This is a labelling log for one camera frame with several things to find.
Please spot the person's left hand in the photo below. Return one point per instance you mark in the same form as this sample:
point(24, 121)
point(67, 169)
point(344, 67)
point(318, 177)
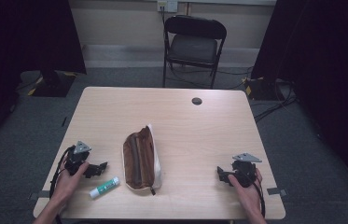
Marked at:
point(67, 183)

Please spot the white wall socket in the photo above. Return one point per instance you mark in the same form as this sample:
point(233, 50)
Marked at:
point(167, 5)

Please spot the white and green glue stick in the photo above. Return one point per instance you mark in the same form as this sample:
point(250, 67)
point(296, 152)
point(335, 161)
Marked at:
point(104, 187)

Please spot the black folding chair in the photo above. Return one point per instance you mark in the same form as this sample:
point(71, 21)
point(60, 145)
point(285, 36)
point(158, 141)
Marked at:
point(193, 49)

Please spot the person's right hand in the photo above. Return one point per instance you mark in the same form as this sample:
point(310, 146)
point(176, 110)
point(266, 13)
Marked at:
point(247, 193)

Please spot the brown and white pencil case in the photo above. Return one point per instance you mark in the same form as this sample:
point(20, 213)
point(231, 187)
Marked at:
point(140, 160)

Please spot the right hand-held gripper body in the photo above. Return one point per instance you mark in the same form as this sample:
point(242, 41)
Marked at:
point(245, 171)

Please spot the grey tape strip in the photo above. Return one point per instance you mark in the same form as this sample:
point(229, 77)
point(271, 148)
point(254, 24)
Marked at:
point(276, 191)
point(39, 195)

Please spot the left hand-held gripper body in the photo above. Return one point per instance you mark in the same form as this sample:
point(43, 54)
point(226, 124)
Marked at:
point(76, 157)

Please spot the dark curtain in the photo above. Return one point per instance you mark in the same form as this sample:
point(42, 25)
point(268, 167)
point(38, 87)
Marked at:
point(324, 77)
point(22, 46)

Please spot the black stand base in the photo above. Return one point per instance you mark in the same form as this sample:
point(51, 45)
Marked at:
point(55, 84)
point(263, 88)

